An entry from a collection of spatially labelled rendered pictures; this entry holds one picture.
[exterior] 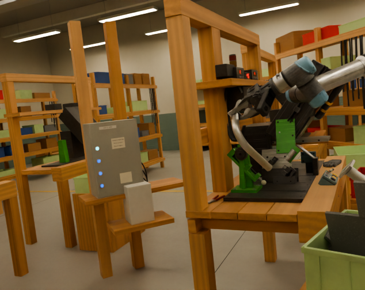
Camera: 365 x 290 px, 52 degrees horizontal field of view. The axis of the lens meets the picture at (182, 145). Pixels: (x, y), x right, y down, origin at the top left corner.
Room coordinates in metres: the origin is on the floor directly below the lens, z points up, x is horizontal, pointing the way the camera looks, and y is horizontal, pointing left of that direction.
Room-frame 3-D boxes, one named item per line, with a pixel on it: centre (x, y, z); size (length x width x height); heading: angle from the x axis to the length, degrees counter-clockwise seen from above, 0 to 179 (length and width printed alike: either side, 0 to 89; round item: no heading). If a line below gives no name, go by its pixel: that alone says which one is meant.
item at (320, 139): (2.41, -0.75, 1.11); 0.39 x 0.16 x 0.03; 63
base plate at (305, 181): (2.38, -0.62, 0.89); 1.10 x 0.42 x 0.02; 153
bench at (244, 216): (2.38, -0.62, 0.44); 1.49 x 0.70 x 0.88; 153
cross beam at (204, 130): (2.55, -0.29, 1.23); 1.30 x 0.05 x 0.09; 153
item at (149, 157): (8.02, 1.21, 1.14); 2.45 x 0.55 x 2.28; 155
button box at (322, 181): (2.08, -0.80, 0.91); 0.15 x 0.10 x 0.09; 153
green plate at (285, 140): (2.29, -0.65, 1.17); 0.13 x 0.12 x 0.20; 153
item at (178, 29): (2.52, -0.35, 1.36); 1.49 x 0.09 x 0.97; 153
